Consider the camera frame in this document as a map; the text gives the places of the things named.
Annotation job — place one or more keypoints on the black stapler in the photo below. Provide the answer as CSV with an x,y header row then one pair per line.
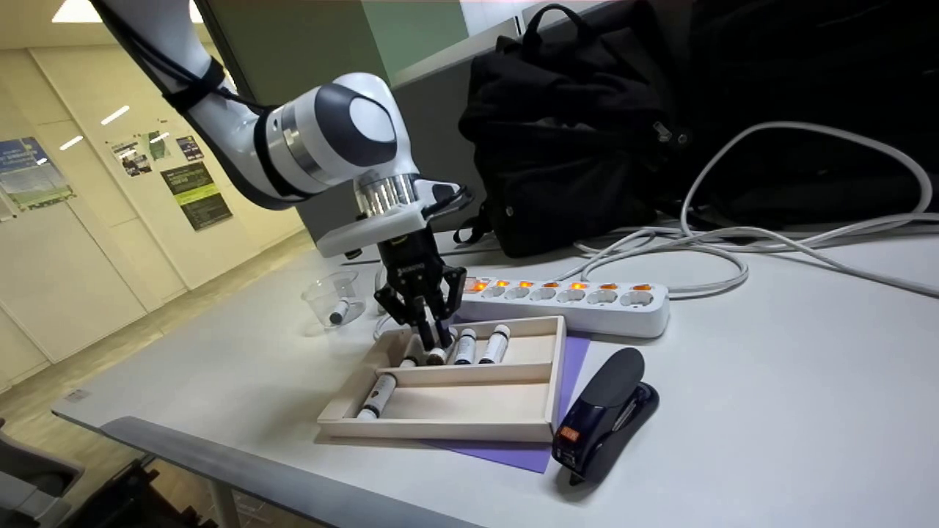
x,y
602,422

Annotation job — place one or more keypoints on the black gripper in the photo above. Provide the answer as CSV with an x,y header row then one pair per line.
x,y
415,269

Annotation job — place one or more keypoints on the black backpack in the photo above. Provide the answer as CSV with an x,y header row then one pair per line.
x,y
566,134
813,109

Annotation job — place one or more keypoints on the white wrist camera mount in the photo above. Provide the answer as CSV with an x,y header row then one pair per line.
x,y
392,206

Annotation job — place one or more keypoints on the black backpack right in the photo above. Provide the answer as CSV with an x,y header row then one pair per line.
x,y
813,109

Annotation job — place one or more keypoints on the black backpack left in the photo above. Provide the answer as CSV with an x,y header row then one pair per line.
x,y
566,134

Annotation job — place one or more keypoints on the white bottle tray top middle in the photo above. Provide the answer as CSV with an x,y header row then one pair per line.
x,y
464,349

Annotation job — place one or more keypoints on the white bottle tray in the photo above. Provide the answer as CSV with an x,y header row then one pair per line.
x,y
496,346
464,349

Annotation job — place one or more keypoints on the clear glass bowl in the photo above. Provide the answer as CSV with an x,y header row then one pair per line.
x,y
323,291

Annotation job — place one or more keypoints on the white power strip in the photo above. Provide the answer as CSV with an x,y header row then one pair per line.
x,y
609,310

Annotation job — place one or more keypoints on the purple paper sheet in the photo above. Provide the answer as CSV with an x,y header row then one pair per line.
x,y
530,457

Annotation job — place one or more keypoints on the white bottle tray lower segment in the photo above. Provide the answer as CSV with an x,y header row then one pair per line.
x,y
380,394

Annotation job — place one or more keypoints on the wooden segmented tray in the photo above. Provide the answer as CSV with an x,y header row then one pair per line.
x,y
464,403

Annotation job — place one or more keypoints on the white bottle tray top right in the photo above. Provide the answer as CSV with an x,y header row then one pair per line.
x,y
496,346

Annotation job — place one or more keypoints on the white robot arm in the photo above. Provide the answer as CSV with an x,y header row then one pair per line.
x,y
339,134

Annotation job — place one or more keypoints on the small white bottle in bowl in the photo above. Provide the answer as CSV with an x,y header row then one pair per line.
x,y
339,312

